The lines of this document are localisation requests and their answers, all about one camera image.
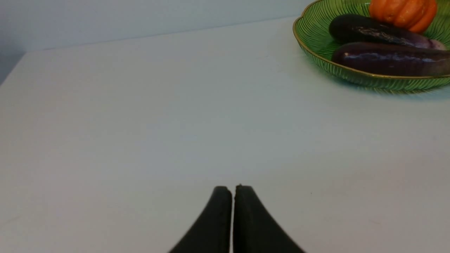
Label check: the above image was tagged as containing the green glass plate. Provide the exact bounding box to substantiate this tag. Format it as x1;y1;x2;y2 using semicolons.
292;0;450;92

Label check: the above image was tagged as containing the long purple eggplant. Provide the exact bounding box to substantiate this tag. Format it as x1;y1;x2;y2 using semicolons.
331;42;450;77

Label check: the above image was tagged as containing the dark purple eggplant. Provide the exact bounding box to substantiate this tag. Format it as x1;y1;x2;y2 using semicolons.
328;13;446;50

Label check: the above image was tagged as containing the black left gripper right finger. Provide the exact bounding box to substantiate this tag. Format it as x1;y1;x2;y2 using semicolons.
233;185;304;253

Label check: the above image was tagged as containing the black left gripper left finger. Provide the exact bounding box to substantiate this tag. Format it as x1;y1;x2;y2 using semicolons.
170;186;232;253

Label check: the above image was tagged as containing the orange pumpkin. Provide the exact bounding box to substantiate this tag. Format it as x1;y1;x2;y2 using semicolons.
368;0;438;34

